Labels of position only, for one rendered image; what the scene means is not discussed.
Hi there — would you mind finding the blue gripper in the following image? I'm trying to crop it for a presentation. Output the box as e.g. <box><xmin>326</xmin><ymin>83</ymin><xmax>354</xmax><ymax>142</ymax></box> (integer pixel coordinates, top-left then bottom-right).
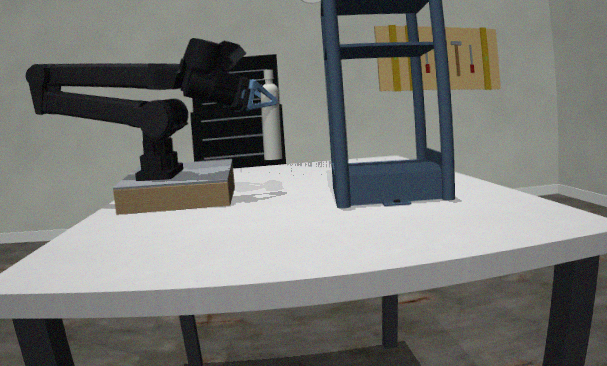
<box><xmin>206</xmin><ymin>75</ymin><xmax>278</xmax><ymax>111</ymax></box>

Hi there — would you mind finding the grey bottle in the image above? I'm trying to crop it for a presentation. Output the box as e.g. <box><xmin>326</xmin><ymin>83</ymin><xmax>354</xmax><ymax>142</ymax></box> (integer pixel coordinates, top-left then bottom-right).
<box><xmin>261</xmin><ymin>70</ymin><xmax>282</xmax><ymax>160</ymax></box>

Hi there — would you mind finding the blue shelving unit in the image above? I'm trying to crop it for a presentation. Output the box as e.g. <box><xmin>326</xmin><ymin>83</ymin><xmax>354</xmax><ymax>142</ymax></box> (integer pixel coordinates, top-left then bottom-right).
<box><xmin>321</xmin><ymin>0</ymin><xmax>455</xmax><ymax>208</ymax></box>

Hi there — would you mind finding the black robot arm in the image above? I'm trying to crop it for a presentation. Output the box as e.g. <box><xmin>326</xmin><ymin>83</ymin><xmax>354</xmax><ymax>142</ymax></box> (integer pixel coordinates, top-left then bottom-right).
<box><xmin>26</xmin><ymin>38</ymin><xmax>246</xmax><ymax>181</ymax></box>

